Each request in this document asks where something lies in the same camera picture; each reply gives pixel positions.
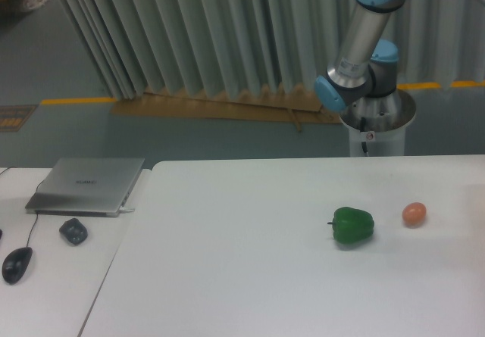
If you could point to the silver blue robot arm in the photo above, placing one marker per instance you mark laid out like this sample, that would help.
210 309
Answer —
360 84

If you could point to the green bell pepper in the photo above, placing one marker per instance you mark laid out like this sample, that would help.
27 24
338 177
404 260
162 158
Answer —
351 225

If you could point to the silver closed laptop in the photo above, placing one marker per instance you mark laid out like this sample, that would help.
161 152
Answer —
86 186

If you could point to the pale green folding curtain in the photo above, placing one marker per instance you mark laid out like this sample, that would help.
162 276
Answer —
236 46

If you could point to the brown egg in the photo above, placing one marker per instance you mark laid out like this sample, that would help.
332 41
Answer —
414 214

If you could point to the black computer mouse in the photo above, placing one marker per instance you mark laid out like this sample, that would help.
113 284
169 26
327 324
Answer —
15 264

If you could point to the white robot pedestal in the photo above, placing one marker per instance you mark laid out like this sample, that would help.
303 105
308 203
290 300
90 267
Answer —
376 144

